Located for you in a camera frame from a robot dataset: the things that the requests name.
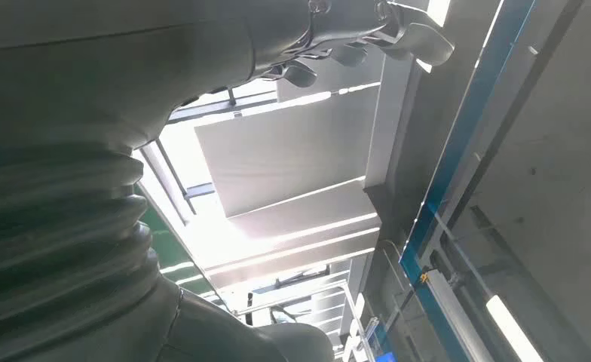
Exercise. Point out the flat white panel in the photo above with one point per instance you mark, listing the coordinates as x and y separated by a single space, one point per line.
285 155

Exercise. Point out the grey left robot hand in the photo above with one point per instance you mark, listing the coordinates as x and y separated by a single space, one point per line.
101 70

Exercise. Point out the blue metal beam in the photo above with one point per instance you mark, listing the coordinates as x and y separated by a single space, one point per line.
455 145

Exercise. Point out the long white light tube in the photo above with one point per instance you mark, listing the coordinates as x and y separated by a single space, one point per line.
512 330

